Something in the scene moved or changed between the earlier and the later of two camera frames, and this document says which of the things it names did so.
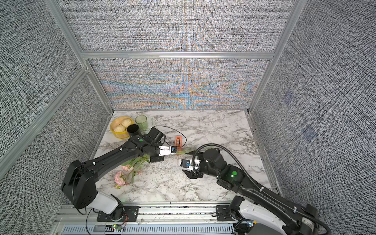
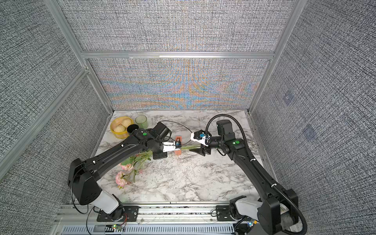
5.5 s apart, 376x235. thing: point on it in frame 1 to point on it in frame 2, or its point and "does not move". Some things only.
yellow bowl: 119,125 does not move
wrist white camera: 187,164 to 203,140
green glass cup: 141,120 does not move
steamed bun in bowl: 119,129 does not move
